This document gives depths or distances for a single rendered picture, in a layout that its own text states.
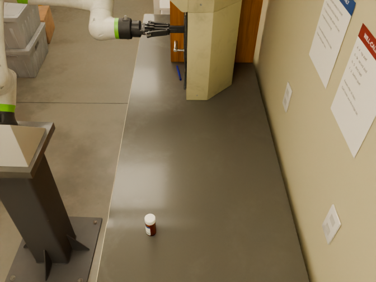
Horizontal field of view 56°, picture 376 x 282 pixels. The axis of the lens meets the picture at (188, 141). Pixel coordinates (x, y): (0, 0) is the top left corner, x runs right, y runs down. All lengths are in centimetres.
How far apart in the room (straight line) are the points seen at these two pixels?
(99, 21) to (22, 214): 103
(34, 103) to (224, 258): 270
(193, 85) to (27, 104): 214
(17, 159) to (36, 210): 41
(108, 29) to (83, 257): 140
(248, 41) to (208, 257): 129
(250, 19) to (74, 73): 231
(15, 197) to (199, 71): 107
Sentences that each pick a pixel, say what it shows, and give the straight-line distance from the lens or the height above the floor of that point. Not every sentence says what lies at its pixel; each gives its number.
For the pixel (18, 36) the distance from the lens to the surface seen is 374.
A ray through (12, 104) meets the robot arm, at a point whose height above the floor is 113.
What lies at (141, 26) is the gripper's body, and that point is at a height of 132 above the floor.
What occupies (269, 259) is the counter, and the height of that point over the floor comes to 94.
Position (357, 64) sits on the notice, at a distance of 103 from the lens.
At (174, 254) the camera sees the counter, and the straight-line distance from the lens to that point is 129.
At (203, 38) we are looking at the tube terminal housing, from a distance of 168.
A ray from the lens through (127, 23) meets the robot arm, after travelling 168.
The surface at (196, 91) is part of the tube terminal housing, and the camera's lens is 183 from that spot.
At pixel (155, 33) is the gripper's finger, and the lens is 167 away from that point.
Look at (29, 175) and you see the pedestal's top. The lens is 164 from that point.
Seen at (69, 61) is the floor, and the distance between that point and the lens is 413.
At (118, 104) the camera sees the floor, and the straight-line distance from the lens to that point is 340.
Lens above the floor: 208
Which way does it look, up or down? 44 degrees down
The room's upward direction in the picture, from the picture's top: 1 degrees clockwise
